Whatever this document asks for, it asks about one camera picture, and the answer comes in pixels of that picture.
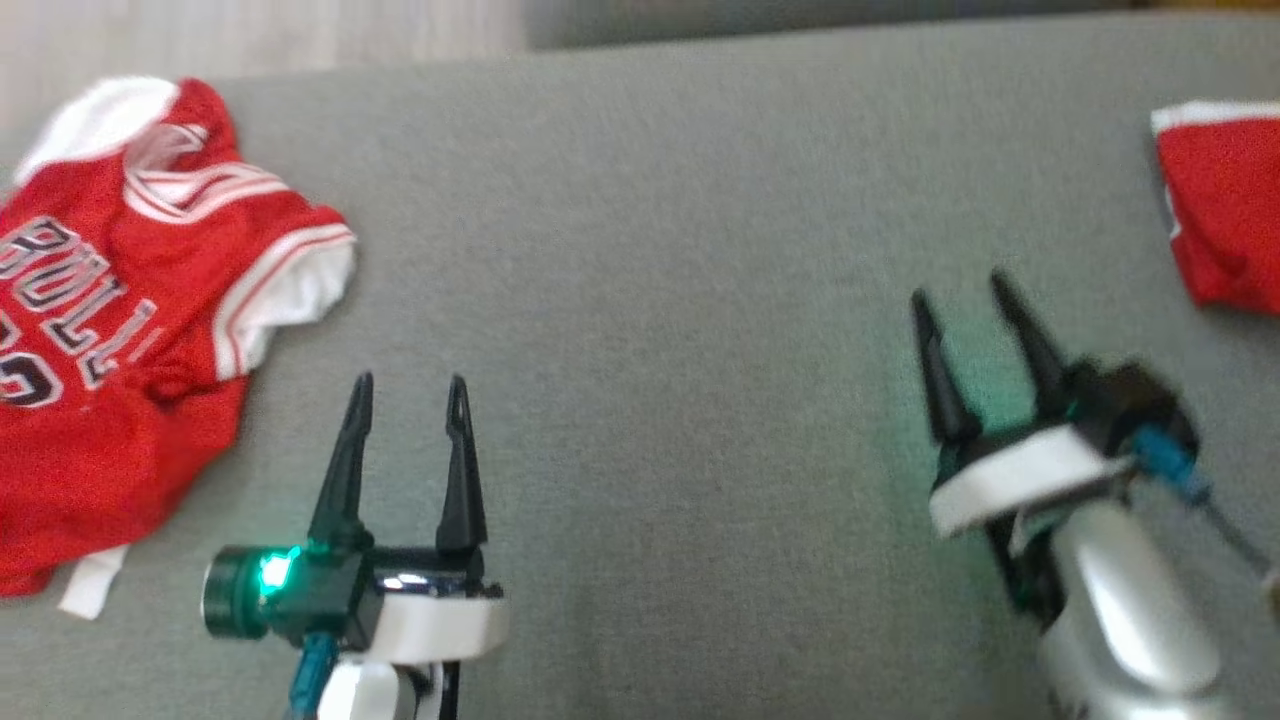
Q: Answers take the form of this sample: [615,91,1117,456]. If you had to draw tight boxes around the red shorts white band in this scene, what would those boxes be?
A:
[1150,100,1280,317]

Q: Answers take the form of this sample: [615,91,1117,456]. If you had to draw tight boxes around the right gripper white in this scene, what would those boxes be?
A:
[910,270,1138,629]

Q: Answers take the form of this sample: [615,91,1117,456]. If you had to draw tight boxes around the right camera teal cable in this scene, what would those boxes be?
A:
[1135,428,1280,591]

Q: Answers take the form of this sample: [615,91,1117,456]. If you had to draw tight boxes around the left camera teal cable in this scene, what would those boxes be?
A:
[285,632,341,720]

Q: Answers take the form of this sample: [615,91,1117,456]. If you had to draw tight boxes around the camera teal cable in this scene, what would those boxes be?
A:
[1135,428,1280,591]
[285,632,341,720]

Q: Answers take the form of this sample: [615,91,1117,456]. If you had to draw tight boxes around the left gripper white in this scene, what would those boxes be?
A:
[307,373,508,664]

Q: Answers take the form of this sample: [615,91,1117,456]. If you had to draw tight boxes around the grey sofa seat cushion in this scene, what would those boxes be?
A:
[0,10,1280,720]

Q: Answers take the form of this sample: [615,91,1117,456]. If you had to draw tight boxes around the red Bulls jersey white sleeves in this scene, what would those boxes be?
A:
[0,75,358,621]

